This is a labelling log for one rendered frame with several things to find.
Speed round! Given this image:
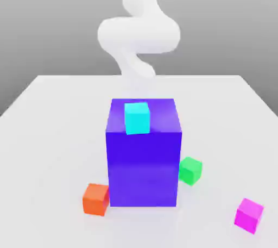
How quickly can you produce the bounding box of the small cyan cube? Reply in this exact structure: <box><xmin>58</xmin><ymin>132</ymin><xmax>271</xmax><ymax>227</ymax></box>
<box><xmin>124</xmin><ymin>102</ymin><xmax>151</xmax><ymax>135</ymax></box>

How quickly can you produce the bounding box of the small green cube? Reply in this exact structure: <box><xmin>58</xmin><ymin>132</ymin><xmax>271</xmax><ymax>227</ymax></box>
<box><xmin>178</xmin><ymin>156</ymin><xmax>203</xmax><ymax>187</ymax></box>

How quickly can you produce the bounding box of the small orange cube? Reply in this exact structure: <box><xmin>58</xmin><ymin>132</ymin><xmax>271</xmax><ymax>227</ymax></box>
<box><xmin>82</xmin><ymin>183</ymin><xmax>110</xmax><ymax>217</ymax></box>

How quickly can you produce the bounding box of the small magenta cube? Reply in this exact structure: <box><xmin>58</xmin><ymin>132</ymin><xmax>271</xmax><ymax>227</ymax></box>
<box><xmin>233</xmin><ymin>197</ymin><xmax>265</xmax><ymax>235</ymax></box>

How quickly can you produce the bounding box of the large purple box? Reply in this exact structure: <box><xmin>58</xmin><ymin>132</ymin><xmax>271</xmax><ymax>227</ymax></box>
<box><xmin>105</xmin><ymin>98</ymin><xmax>182</xmax><ymax>208</ymax></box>

